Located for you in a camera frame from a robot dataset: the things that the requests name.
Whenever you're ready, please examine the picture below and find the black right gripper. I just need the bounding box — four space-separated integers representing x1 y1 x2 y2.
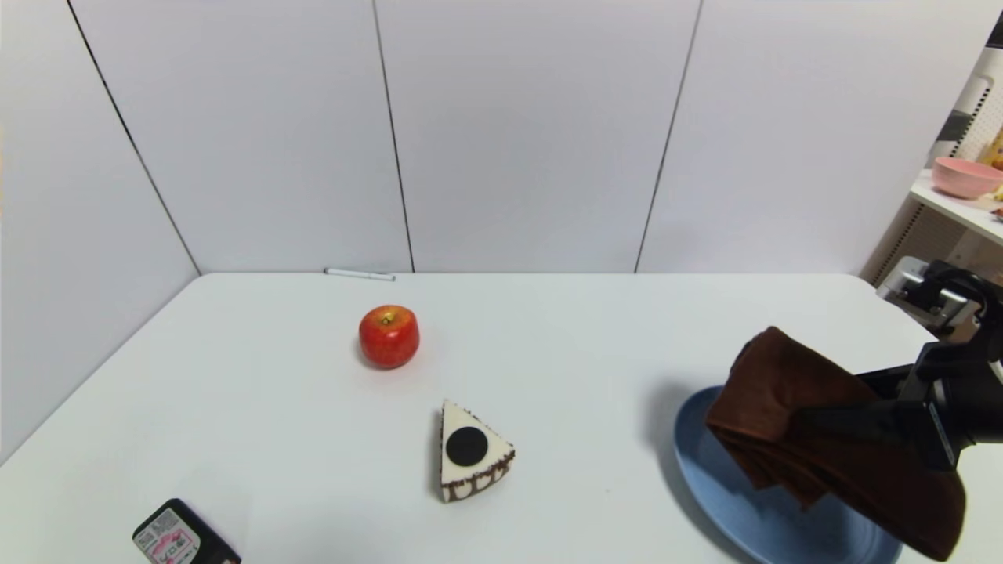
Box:
791 340 1003 472

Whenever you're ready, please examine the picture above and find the brown cloth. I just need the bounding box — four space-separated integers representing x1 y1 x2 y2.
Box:
705 326 967 562

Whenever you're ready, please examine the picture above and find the blue plate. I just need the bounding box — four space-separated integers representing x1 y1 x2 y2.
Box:
672 385 904 564

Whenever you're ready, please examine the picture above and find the white side table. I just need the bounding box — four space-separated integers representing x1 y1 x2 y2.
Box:
908 169 1003 248

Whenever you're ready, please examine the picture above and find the pink bowl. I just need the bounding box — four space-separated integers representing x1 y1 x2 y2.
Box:
931 157 1003 201

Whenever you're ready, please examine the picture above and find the white pegboard panel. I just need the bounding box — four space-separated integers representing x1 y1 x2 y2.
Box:
929 49 1003 165

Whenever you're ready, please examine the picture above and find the cake slice with black disc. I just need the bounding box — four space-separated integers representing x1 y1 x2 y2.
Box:
438 399 516 503

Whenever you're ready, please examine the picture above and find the red apple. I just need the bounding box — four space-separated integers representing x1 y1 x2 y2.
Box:
359 305 421 370

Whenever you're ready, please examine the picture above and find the black box with pink label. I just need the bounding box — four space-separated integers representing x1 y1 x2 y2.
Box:
132 498 242 564

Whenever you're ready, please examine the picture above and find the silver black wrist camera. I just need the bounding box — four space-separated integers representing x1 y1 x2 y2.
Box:
878 257 994 342

